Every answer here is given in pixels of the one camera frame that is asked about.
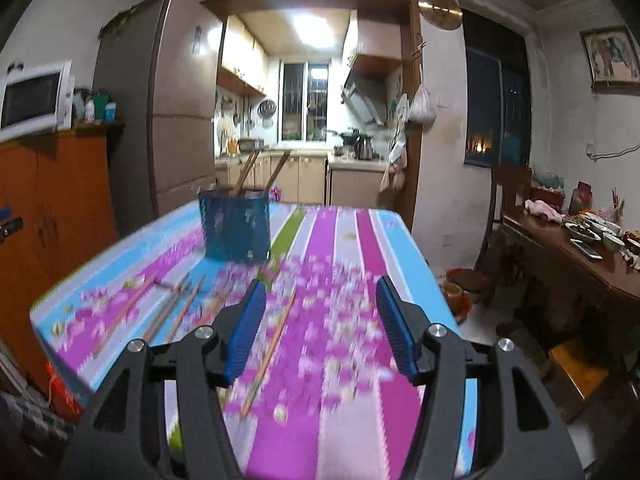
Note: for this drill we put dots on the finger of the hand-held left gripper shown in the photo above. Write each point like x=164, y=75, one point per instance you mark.
x=9, y=225

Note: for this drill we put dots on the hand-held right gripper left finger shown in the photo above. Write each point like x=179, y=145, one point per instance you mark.
x=245, y=332

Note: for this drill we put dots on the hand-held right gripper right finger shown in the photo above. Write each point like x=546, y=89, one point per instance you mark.
x=397, y=332

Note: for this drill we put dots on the wooden chopstick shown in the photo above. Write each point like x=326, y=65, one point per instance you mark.
x=239, y=172
x=270, y=350
x=250, y=170
x=277, y=171

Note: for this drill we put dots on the blue perforated utensil holder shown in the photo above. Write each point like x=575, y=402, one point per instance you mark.
x=235, y=230

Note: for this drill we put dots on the row of wooden chopsticks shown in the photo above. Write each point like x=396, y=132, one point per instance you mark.
x=125, y=312

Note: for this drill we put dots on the orange wooden cabinet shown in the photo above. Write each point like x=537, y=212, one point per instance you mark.
x=65, y=210

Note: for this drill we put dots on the red plastic basin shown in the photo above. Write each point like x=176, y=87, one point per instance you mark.
x=457, y=300

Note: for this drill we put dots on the floral striped tablecloth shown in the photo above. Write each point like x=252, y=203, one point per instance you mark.
x=340, y=260

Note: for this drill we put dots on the white microwave oven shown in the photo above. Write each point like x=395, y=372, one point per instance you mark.
x=35, y=100

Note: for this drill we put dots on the small white bottle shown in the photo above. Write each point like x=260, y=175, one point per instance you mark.
x=89, y=111

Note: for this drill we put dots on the pale plastic container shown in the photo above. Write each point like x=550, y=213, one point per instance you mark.
x=79, y=104

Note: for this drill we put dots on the colourful snack packet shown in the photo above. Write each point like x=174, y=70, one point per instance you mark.
x=274, y=193

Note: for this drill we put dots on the green plastic container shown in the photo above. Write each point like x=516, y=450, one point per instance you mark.
x=101, y=104

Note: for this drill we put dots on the hanging beige cloth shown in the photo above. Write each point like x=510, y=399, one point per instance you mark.
x=395, y=175

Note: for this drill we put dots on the beige kitchen base cabinets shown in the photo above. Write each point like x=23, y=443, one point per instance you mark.
x=310, y=180

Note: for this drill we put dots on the dark wooden side table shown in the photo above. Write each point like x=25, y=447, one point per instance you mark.
x=560, y=270

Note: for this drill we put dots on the wooden stool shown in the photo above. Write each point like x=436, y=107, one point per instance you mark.
x=580, y=365

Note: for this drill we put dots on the steel kettle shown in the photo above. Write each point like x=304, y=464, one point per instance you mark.
x=365, y=149

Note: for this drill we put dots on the silver cooking pot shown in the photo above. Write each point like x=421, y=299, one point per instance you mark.
x=249, y=145

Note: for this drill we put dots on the dark wooden chair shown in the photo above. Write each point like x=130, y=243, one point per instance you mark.
x=510, y=180

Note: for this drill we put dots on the pink cloth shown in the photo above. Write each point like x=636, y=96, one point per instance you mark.
x=542, y=210

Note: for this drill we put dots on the silver refrigerator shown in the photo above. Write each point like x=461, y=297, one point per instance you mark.
x=165, y=110

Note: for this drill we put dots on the black wok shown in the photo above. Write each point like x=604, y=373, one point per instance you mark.
x=350, y=137

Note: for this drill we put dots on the white smartphone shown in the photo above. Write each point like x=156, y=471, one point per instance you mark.
x=586, y=249

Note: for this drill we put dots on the bowl of greens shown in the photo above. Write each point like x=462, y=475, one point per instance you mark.
x=582, y=232

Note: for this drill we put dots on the round metal strainer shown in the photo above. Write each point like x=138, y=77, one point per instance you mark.
x=266, y=109

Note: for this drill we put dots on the hanging clear plastic bag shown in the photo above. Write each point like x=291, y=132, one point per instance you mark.
x=421, y=107

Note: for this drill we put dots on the red jar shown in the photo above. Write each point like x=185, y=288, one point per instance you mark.
x=581, y=200

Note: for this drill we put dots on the metal range hood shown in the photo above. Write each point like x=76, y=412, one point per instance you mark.
x=367, y=102

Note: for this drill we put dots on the white bowl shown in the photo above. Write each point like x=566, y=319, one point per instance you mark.
x=613, y=242

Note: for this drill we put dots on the bright kitchen window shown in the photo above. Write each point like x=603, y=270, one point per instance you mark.
x=295, y=100

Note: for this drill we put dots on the cup of sticks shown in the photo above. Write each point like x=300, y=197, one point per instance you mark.
x=617, y=210

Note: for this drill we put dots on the dark barred window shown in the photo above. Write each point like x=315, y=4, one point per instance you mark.
x=495, y=100

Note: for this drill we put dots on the square ceiling light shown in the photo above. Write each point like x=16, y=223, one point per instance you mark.
x=312, y=25

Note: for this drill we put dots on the beige wall cabinets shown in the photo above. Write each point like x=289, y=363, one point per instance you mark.
x=240, y=55

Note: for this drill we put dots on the beige wall cabinet above hood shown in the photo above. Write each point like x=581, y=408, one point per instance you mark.
x=380, y=40

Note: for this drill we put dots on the round gold wall clock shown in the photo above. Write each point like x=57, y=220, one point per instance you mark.
x=440, y=7

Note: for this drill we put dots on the framed wall picture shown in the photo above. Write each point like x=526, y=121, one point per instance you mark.
x=612, y=57

